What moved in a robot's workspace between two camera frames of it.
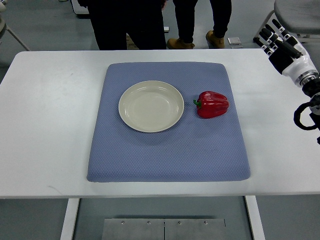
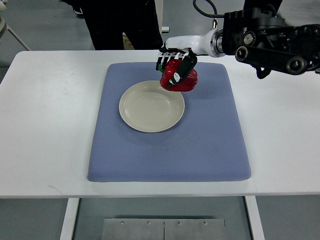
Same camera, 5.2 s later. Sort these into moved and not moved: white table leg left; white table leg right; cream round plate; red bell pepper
Moved: red bell pepper
Not moved: white table leg right; white table leg left; cream round plate
